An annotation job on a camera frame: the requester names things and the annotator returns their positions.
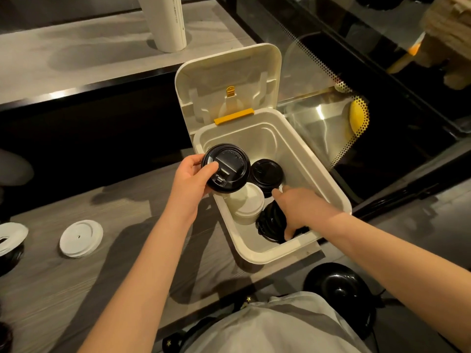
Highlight person's left hand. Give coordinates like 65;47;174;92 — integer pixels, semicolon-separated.
163;153;220;227

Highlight black star slipper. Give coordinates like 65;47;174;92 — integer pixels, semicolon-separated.
161;328;188;353
235;294;258;311

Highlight pile of cup lids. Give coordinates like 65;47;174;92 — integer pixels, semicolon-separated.
0;221;29;353

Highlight grey wooden table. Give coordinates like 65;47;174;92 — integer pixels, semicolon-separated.
0;149;326;353

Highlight grey bar counter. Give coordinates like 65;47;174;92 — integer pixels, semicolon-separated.
0;0;257;111

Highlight black round base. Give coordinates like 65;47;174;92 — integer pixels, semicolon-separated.
303;262;377;341

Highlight tall stack of black lids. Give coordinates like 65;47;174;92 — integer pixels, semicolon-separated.
249;159;285;198

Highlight person's right forearm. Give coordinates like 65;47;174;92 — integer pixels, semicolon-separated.
331;213;471;352

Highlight person's white shirt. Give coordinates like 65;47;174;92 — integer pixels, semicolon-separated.
182;292;370;353

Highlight white plastic storage bin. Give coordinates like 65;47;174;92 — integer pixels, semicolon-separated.
175;43;353;265

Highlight white cup lid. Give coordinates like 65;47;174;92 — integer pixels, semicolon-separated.
58;219;105;258

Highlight black cup lid with plug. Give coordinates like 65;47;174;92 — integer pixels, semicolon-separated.
256;200;310;244

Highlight person's right hand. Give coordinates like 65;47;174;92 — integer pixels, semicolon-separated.
271;185;346;241

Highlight stack of white lids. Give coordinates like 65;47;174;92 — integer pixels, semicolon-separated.
224;182;265;226

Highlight person's left forearm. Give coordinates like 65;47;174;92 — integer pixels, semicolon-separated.
77;215;194;353

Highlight tall white paper cup stack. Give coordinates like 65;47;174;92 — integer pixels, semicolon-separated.
136;0;187;53

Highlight yellow fruit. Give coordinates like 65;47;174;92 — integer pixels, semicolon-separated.
348;99;370;136

